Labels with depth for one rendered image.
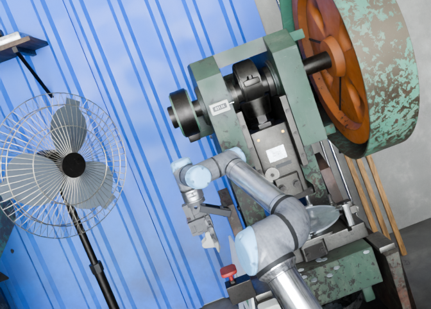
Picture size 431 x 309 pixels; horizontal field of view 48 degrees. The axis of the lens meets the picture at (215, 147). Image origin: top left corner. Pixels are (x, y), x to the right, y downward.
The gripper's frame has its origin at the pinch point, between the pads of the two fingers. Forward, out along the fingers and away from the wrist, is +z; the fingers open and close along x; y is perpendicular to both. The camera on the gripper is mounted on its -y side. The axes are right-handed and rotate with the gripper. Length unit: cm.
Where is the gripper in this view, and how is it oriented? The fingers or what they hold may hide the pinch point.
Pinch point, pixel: (219, 247)
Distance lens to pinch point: 177.3
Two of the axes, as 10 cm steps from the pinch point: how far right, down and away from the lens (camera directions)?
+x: 0.8, 1.4, -9.9
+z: 3.4, 9.3, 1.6
